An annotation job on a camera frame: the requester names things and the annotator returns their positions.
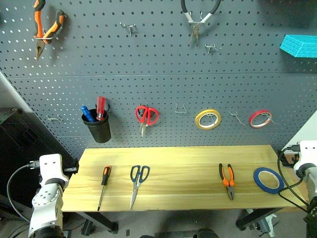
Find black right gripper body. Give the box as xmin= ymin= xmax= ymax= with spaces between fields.
xmin=282 ymin=144 xmax=301 ymax=168

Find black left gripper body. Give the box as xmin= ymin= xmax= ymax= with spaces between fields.
xmin=63 ymin=158 xmax=80 ymax=175

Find orange black screwdriver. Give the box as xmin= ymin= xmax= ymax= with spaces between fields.
xmin=97 ymin=165 xmax=112 ymax=212

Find blue tape roll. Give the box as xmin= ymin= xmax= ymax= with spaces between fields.
xmin=253 ymin=167 xmax=285 ymax=195

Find black plastic cup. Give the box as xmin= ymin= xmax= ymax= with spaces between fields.
xmin=81 ymin=108 xmax=112 ymax=144

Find silver double pegboard hook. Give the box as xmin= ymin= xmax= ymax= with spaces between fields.
xmin=205 ymin=44 xmax=222 ymax=55
xmin=229 ymin=111 xmax=246 ymax=126
xmin=46 ymin=114 xmax=64 ymax=123
xmin=119 ymin=22 xmax=137 ymax=38

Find red tape roll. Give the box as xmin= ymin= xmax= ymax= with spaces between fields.
xmin=248 ymin=110 xmax=273 ymax=129

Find black equipment case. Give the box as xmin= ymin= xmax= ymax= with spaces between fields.
xmin=0 ymin=107 xmax=75 ymax=200

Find black table leg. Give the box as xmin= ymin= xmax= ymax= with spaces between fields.
xmin=235 ymin=208 xmax=283 ymax=232
xmin=78 ymin=212 xmax=119 ymax=234

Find orange black combination pliers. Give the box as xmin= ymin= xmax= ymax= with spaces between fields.
xmin=218 ymin=163 xmax=236 ymax=201

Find grey floor device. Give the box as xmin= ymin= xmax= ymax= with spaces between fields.
xmin=247 ymin=209 xmax=278 ymax=237

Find yellow tape roll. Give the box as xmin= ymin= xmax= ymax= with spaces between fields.
xmin=194 ymin=108 xmax=222 ymax=131

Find dark grey perforated pegboard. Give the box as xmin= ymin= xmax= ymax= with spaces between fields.
xmin=0 ymin=0 xmax=317 ymax=160

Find orange black long-nose pliers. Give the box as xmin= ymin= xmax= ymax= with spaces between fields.
xmin=33 ymin=0 xmax=67 ymax=60

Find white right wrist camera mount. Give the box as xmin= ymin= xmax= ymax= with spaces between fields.
xmin=294 ymin=140 xmax=317 ymax=172

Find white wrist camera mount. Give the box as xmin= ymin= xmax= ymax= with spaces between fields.
xmin=39 ymin=153 xmax=70 ymax=185
xmin=294 ymin=140 xmax=317 ymax=172

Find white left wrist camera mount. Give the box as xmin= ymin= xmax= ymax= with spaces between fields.
xmin=39 ymin=153 xmax=70 ymax=185

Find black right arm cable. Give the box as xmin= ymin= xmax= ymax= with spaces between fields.
xmin=276 ymin=148 xmax=311 ymax=213

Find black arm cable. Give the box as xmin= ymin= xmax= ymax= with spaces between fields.
xmin=6 ymin=160 xmax=42 ymax=224
xmin=276 ymin=148 xmax=311 ymax=213

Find blue grey handled scissors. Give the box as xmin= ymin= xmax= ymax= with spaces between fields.
xmin=129 ymin=165 xmax=151 ymax=211

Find red handled screwdriver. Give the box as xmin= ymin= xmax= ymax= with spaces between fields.
xmin=96 ymin=96 xmax=107 ymax=121

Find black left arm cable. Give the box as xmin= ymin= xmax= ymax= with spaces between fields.
xmin=6 ymin=160 xmax=42 ymax=224

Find red handled scissors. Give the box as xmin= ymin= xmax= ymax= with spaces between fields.
xmin=135 ymin=105 xmax=160 ymax=138

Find silver wire loop hook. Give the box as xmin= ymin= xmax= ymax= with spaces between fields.
xmin=174 ymin=102 xmax=187 ymax=115

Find black handled silver pliers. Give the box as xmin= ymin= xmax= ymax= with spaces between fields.
xmin=180 ymin=0 xmax=222 ymax=46

